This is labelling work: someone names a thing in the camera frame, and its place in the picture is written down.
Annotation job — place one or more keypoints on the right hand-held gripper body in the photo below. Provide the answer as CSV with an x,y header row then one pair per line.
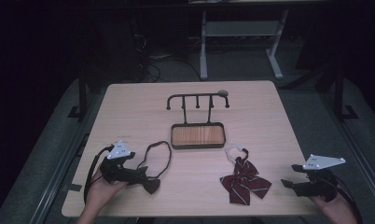
x,y
321,186

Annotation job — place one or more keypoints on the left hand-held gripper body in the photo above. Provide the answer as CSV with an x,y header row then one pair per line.
x,y
115,172

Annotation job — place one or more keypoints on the black bow tie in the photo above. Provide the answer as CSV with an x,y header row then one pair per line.
x,y
152,185

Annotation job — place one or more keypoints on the red striped bow tie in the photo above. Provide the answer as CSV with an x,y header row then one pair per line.
x,y
244,182

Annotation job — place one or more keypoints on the black rack with wooden tray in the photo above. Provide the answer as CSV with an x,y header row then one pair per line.
x,y
197,135

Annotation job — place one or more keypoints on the person's right hand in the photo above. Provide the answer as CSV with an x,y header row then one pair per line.
x,y
336,207

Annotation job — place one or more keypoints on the person's left hand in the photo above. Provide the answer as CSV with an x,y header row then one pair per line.
x,y
100,193

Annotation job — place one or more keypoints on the grey tape strip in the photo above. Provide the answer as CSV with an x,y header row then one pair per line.
x,y
73,187

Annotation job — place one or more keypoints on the black metal stand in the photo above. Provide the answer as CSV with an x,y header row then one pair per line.
x,y
339,93
82,93

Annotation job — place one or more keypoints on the white metal desk frame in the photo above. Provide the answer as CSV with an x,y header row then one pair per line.
x,y
238,28

